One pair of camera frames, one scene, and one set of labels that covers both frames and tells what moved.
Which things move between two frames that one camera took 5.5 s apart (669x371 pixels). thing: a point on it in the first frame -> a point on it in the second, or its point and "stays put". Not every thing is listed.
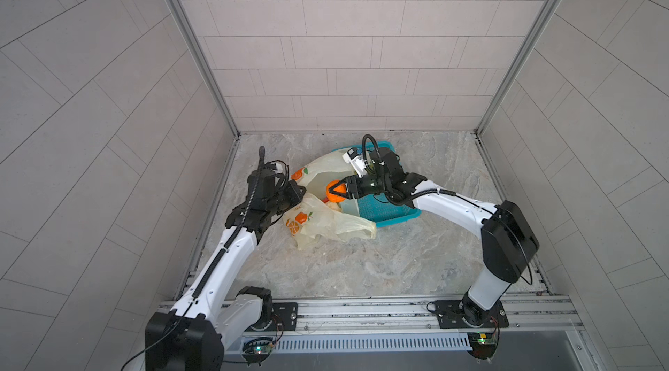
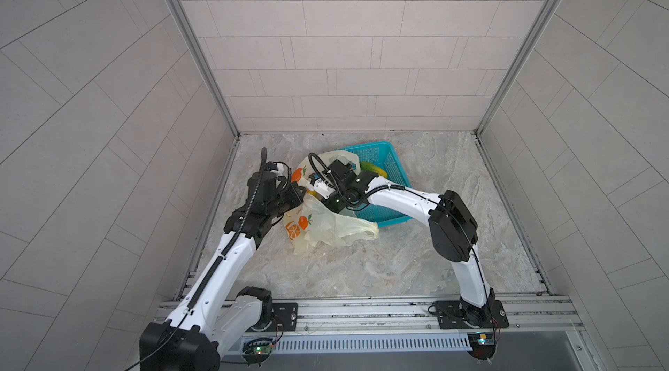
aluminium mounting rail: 506,316 stays put
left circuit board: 257,349 stays put
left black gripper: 288,187 stays put
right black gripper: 351,182 -> 327,203
